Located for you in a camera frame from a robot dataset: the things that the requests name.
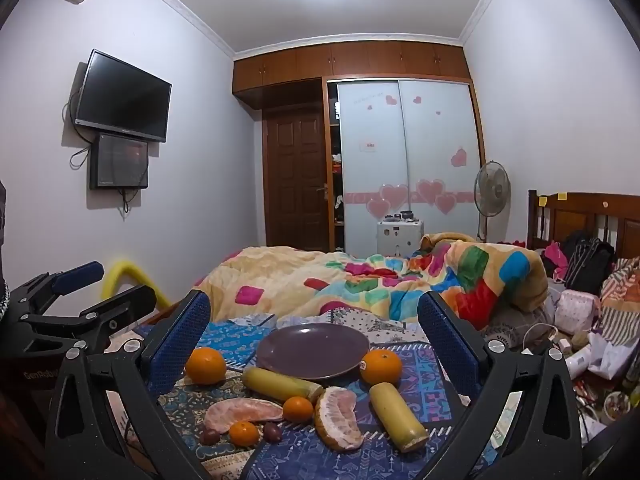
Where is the small wall-mounted monitor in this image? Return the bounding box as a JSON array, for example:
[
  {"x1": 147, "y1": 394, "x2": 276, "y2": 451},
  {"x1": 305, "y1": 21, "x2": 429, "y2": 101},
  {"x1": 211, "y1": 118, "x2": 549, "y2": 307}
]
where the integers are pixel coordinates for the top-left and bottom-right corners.
[{"x1": 90, "y1": 132, "x2": 149, "y2": 191}]

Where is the yellow-green sugarcane piece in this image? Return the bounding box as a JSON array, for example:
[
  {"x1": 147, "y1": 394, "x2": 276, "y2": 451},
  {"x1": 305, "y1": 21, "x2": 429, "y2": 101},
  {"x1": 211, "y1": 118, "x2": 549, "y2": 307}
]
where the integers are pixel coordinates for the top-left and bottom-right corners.
[
  {"x1": 242, "y1": 366, "x2": 325, "y2": 403},
  {"x1": 369, "y1": 382, "x2": 427, "y2": 453}
]

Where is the looped black wall cable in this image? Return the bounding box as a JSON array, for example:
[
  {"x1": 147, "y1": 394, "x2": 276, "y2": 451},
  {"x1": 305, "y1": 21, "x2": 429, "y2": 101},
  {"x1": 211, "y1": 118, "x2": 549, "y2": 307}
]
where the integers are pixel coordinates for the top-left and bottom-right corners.
[{"x1": 62, "y1": 102, "x2": 93, "y2": 171}]

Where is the yellow foam tube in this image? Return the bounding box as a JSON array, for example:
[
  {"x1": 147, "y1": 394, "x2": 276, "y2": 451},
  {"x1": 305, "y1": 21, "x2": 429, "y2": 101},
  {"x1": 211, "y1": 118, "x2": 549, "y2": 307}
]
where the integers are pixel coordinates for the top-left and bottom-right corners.
[{"x1": 101, "y1": 259, "x2": 171, "y2": 311}]

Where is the wooden bed headboard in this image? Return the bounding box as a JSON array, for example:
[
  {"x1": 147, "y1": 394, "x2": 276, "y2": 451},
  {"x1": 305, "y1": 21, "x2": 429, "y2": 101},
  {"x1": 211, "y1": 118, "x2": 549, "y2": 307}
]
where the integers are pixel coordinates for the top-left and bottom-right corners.
[{"x1": 527, "y1": 190, "x2": 640, "y2": 261}]

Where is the blue purple patterned cloth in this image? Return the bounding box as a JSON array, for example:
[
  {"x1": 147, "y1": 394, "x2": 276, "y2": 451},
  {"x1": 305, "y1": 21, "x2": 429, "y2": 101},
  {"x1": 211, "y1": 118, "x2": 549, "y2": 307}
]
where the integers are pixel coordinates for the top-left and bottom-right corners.
[{"x1": 240, "y1": 340, "x2": 476, "y2": 480}]

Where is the standing fan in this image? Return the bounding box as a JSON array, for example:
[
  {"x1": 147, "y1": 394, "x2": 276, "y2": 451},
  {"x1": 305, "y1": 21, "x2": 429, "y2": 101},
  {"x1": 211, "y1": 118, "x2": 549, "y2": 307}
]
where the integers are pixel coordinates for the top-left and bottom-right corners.
[{"x1": 474, "y1": 161, "x2": 512, "y2": 243}]

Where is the colourful patchwork blanket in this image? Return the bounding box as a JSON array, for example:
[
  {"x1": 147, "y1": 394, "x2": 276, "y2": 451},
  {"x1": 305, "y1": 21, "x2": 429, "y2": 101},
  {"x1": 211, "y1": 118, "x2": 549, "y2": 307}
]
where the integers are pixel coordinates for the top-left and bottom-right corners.
[{"x1": 197, "y1": 232, "x2": 548, "y2": 333}]

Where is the wall-mounted black television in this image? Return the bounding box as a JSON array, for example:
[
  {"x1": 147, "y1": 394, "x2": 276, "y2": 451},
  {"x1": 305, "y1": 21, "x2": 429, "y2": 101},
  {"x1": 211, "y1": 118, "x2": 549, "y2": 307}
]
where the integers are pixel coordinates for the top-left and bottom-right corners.
[{"x1": 74, "y1": 49, "x2": 172, "y2": 143}]

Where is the brown wooden door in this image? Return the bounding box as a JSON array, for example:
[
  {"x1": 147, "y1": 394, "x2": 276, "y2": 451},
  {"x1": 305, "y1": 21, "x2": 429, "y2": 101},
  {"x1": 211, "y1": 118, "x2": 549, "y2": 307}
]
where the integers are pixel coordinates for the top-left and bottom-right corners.
[{"x1": 262, "y1": 105, "x2": 331, "y2": 251}]

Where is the grey printed pillow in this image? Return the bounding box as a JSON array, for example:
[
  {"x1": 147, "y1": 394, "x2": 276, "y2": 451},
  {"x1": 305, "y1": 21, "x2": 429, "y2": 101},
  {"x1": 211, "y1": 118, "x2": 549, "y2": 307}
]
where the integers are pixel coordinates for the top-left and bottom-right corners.
[{"x1": 480, "y1": 305, "x2": 556, "y2": 346}]

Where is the teal gold floral cloth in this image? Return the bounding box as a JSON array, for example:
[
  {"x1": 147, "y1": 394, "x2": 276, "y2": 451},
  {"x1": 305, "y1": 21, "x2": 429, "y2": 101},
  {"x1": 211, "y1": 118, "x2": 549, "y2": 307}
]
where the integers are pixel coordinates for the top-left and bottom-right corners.
[{"x1": 125, "y1": 367, "x2": 321, "y2": 461}]

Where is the wardrobe with heart stickers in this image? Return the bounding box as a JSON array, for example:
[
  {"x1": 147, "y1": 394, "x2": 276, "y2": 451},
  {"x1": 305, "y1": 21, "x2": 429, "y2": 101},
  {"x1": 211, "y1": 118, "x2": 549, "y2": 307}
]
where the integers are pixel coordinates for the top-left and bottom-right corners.
[{"x1": 232, "y1": 42, "x2": 488, "y2": 256}]

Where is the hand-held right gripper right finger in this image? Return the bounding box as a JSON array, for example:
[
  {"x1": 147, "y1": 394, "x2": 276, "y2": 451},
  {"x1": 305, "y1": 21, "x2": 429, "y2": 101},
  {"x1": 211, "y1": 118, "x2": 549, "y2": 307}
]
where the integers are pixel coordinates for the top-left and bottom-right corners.
[{"x1": 417, "y1": 291, "x2": 586, "y2": 480}]

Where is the thick peeled pomelo segment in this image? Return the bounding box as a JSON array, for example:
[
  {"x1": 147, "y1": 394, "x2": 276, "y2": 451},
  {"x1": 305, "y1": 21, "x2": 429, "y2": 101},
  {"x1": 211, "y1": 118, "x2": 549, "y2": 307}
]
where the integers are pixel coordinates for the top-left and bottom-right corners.
[{"x1": 313, "y1": 386, "x2": 366, "y2": 451}]

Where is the turquoise patterned cloth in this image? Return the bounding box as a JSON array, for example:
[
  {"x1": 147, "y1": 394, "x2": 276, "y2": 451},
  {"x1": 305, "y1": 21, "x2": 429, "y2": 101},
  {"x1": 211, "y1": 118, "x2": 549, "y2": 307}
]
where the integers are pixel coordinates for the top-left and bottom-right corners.
[{"x1": 207, "y1": 317, "x2": 276, "y2": 368}]

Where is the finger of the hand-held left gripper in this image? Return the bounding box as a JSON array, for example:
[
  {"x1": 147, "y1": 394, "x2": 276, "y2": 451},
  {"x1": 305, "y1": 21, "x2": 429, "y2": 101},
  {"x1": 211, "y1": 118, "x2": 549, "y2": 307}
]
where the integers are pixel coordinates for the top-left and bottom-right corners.
[
  {"x1": 20, "y1": 284, "x2": 158, "y2": 357},
  {"x1": 10, "y1": 260, "x2": 106, "y2": 314}
]

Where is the small tangerine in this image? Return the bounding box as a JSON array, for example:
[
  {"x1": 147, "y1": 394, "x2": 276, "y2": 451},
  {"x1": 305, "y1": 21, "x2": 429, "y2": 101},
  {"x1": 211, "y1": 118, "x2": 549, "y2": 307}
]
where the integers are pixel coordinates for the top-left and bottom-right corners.
[
  {"x1": 282, "y1": 396, "x2": 315, "y2": 423},
  {"x1": 229, "y1": 421, "x2": 261, "y2": 447}
]

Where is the purple plate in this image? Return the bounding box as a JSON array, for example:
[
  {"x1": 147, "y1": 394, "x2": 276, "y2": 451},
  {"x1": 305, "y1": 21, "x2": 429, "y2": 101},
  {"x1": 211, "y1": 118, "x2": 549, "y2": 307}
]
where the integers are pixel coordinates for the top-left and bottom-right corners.
[{"x1": 256, "y1": 323, "x2": 371, "y2": 380}]

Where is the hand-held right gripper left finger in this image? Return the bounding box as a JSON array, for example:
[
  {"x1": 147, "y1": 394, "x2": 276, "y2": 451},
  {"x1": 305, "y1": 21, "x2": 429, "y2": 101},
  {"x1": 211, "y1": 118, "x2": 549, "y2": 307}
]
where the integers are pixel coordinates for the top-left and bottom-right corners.
[{"x1": 45, "y1": 289, "x2": 213, "y2": 480}]

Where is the pink bag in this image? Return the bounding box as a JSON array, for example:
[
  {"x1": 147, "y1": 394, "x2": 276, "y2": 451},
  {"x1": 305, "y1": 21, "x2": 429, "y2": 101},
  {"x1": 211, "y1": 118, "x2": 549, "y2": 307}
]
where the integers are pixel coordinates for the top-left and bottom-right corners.
[{"x1": 542, "y1": 241, "x2": 568, "y2": 281}]

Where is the large orange with sticker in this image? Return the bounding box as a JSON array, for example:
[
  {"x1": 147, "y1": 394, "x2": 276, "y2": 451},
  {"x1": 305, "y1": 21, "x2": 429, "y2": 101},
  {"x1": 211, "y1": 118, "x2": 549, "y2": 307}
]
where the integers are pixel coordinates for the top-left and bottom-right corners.
[{"x1": 360, "y1": 349, "x2": 403, "y2": 386}]

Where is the small white appliance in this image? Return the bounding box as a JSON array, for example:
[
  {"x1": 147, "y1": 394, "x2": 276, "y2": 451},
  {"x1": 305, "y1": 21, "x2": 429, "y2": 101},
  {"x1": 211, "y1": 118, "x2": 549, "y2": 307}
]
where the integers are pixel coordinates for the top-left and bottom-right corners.
[{"x1": 376, "y1": 220, "x2": 425, "y2": 258}]

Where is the pink white soft package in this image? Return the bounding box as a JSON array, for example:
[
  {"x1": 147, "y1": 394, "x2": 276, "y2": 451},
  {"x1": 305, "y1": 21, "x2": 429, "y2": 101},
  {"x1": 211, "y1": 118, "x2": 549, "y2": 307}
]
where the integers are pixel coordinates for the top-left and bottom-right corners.
[{"x1": 555, "y1": 290, "x2": 601, "y2": 333}]

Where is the black backpack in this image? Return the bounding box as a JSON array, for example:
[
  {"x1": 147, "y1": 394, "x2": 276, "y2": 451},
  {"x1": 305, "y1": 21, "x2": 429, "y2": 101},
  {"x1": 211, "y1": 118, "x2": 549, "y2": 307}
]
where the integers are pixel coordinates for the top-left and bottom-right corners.
[{"x1": 565, "y1": 232, "x2": 616, "y2": 296}]

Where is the striped cloth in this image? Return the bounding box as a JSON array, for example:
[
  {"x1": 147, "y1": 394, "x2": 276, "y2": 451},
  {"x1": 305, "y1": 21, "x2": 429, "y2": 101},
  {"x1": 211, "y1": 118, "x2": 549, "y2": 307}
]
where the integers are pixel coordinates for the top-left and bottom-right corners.
[{"x1": 600, "y1": 257, "x2": 640, "y2": 346}]

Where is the thin peeled pomelo segment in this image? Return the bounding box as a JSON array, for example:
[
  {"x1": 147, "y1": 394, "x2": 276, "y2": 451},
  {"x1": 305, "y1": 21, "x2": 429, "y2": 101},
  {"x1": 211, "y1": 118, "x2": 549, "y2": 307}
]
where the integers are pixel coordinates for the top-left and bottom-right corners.
[{"x1": 204, "y1": 399, "x2": 284, "y2": 433}]

